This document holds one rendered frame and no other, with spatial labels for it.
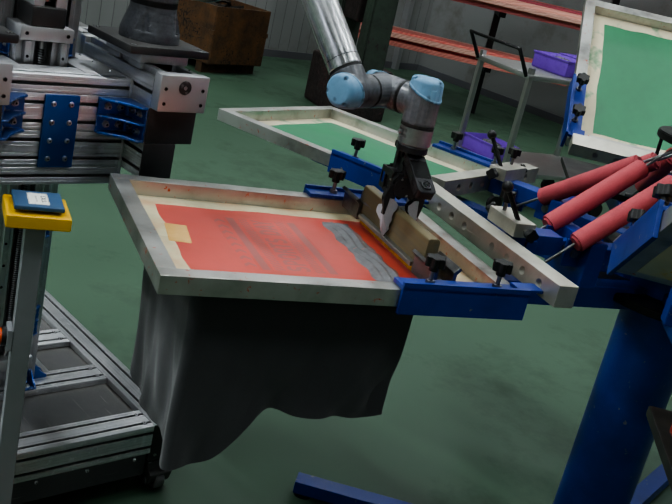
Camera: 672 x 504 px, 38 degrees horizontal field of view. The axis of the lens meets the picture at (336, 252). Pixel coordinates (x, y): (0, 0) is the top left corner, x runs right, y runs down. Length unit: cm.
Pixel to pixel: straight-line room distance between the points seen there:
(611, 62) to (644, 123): 31
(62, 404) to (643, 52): 234
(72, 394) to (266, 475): 65
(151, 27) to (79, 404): 109
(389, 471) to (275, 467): 39
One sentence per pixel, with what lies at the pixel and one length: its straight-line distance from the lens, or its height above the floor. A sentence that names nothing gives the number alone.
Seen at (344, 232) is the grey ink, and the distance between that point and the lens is 227.
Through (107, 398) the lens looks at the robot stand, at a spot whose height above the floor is 21.
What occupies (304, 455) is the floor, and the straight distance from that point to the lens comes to 321.
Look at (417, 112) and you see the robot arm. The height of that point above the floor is 129.
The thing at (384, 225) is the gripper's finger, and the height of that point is 102.
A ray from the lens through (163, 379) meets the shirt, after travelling 209.
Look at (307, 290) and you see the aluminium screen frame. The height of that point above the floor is 98.
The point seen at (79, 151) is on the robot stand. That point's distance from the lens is 243.
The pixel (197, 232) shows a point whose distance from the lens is 209.
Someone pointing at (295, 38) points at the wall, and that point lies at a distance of 1126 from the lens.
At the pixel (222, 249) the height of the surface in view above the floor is 95.
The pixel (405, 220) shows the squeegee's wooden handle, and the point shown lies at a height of 106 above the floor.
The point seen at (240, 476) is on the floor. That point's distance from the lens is 304.
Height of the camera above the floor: 165
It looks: 19 degrees down
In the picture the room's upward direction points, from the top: 13 degrees clockwise
